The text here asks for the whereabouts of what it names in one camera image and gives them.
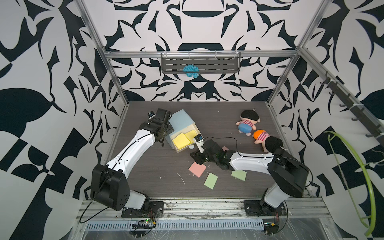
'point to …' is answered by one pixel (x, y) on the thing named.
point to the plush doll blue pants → (248, 119)
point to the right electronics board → (270, 228)
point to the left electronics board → (140, 228)
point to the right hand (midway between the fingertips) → (193, 150)
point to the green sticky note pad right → (239, 174)
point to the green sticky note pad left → (211, 180)
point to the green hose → (366, 175)
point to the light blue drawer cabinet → (178, 121)
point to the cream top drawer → (190, 128)
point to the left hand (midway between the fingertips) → (165, 127)
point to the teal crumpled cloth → (191, 68)
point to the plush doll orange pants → (271, 144)
